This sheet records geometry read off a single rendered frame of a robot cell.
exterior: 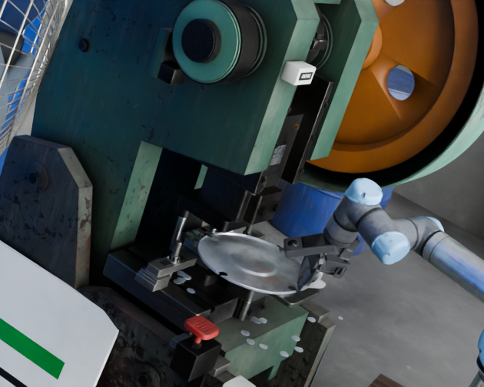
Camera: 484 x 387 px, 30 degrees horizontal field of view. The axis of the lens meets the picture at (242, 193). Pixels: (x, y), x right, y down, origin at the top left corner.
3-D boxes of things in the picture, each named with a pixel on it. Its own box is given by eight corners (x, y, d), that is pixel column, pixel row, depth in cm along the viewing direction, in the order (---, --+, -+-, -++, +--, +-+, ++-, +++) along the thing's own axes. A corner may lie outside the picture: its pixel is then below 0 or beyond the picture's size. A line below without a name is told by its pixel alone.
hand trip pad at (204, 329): (212, 357, 203) (223, 329, 200) (196, 365, 198) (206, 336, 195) (189, 340, 206) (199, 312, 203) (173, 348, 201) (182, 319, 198)
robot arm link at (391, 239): (428, 241, 200) (399, 205, 206) (396, 244, 193) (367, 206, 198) (408, 264, 205) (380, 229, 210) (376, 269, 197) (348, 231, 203)
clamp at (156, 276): (194, 276, 230) (207, 242, 226) (152, 292, 217) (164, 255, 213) (177, 265, 233) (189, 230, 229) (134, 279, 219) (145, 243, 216)
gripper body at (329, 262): (339, 282, 218) (362, 249, 210) (307, 275, 215) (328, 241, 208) (335, 258, 223) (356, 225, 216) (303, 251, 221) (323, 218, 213)
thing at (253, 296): (303, 333, 233) (321, 289, 228) (274, 348, 221) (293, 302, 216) (229, 285, 244) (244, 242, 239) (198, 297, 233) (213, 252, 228)
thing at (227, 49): (361, 84, 242) (387, 21, 235) (215, 97, 188) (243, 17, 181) (309, 56, 250) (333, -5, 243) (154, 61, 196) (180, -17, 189)
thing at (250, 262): (240, 226, 248) (241, 224, 248) (326, 279, 235) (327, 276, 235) (174, 246, 225) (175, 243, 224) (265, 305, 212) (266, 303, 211)
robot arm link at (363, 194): (367, 203, 197) (346, 176, 202) (346, 237, 204) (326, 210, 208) (392, 199, 202) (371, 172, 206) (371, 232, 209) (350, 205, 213)
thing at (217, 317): (288, 292, 252) (295, 273, 250) (190, 335, 216) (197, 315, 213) (207, 240, 266) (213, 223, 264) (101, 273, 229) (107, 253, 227)
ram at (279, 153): (282, 220, 232) (320, 115, 221) (249, 231, 220) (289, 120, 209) (230, 190, 240) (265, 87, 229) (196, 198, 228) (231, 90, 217)
